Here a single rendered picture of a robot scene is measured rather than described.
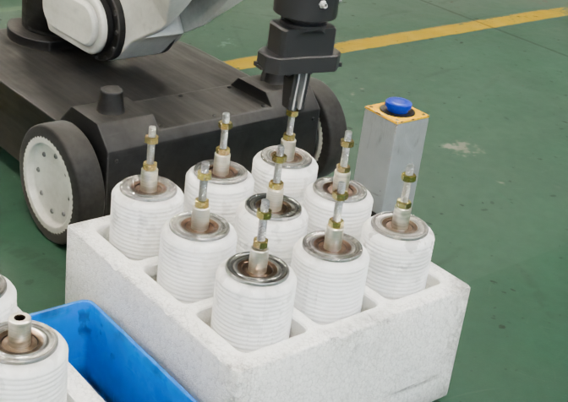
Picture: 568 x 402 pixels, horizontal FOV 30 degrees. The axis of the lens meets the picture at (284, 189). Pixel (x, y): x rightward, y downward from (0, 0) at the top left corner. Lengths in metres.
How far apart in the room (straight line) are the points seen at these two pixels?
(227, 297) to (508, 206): 1.00
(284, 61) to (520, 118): 1.24
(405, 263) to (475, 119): 1.21
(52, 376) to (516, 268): 1.03
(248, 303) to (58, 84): 0.87
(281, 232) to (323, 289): 0.11
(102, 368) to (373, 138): 0.53
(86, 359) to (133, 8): 0.70
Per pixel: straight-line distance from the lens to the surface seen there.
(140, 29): 1.88
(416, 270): 1.38
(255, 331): 1.23
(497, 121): 2.56
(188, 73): 2.08
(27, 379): 1.07
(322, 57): 1.47
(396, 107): 1.58
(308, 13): 1.42
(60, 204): 1.75
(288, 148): 1.52
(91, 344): 1.43
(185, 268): 1.30
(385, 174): 1.59
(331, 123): 1.97
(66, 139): 1.69
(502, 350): 1.66
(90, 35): 1.94
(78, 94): 1.94
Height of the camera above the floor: 0.87
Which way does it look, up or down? 25 degrees down
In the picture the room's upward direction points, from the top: 7 degrees clockwise
